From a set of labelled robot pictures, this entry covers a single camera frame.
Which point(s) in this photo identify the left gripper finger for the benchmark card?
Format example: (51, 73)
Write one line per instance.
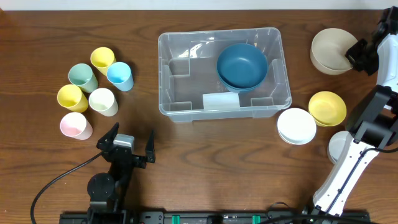
(106, 142)
(150, 148)

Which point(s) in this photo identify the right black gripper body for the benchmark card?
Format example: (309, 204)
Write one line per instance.
(370, 62)

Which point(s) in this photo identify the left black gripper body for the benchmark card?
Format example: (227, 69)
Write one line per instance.
(138, 163)

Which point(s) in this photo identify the beige large bowl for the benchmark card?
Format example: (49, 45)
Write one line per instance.
(328, 51)

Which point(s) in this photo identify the yellow small bowl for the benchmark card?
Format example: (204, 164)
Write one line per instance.
(327, 108)

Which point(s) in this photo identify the light blue small bowl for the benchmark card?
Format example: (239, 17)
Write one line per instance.
(336, 145)

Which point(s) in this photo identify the white small bowl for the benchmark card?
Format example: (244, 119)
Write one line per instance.
(296, 126)

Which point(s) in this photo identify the dark blue bowl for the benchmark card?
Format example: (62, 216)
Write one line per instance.
(240, 90)
(242, 65)

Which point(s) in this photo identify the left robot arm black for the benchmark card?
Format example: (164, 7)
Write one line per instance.
(107, 190)

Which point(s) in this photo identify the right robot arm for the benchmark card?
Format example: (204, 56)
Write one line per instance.
(370, 132)

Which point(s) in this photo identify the clear plastic storage container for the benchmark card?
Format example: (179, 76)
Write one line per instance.
(189, 86)

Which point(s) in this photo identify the pink cup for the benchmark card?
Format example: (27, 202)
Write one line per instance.
(75, 125)

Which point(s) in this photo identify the cream white cup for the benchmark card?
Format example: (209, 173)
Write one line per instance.
(102, 100)

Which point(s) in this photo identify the yellow cup at front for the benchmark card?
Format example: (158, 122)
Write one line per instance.
(72, 98)

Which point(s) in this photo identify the yellow cup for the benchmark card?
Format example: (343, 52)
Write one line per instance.
(102, 58)
(72, 98)

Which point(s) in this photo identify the blue cup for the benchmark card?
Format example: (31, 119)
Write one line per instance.
(120, 75)

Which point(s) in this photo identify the green cup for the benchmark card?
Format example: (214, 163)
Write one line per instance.
(82, 76)

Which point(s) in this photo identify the yellow cup at back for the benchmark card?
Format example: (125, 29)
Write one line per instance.
(102, 58)

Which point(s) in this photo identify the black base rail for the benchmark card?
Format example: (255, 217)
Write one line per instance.
(170, 218)

